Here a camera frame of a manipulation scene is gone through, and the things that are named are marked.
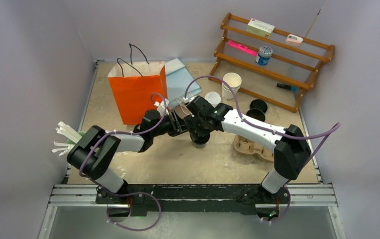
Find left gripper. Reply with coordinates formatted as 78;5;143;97
151;110;188;138

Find black paper cup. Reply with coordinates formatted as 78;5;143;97
246;109;266;122
192;139;208;148

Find orange paper bag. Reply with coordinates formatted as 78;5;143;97
108;51;168;125

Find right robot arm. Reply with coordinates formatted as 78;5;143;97
185;96;311;203

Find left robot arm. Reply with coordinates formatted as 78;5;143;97
67;110;188;204

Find white cup lid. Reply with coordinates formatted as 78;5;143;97
204;91;222;107

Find light blue paper bag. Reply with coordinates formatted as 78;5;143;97
165;58;193;110

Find stacked white paper cups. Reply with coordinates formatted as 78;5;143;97
222;72;242;101

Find black cup lid rear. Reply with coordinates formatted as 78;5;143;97
249;99;268;114

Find pink highlighter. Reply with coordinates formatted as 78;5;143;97
227;40;257;56

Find wooden shelf rack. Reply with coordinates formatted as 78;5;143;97
210;12;335;113

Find blue white round tin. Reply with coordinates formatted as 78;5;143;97
255;46;273;66

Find black blue marker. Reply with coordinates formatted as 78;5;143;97
276;83;298;92

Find white green box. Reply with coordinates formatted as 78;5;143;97
246;18;275;38

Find green straw holder cup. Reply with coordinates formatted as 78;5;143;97
67;131;86;144

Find pink white tape dispenser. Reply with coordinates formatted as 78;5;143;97
285;34;303;47

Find thin wooden stick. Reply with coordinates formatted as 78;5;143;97
304;9;321;38

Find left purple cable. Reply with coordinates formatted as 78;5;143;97
78;93;169;232

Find purple cable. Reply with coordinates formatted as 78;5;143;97
78;93;169;232
183;75;342;225

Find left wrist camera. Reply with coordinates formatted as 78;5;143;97
154;99;170;116

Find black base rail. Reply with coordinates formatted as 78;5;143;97
96;183;290;221

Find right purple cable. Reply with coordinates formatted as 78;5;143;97
183;75;342;225

